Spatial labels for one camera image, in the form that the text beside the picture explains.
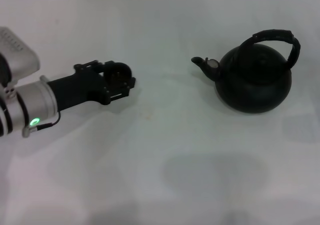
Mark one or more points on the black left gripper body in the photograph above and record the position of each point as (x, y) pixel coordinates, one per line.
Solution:
(75, 90)

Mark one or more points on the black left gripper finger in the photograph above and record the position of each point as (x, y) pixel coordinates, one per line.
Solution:
(87, 66)
(122, 90)

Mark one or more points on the small dark brown teacup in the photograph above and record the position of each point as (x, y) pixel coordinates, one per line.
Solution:
(121, 68)

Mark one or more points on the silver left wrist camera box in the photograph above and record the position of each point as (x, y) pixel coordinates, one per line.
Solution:
(20, 57)

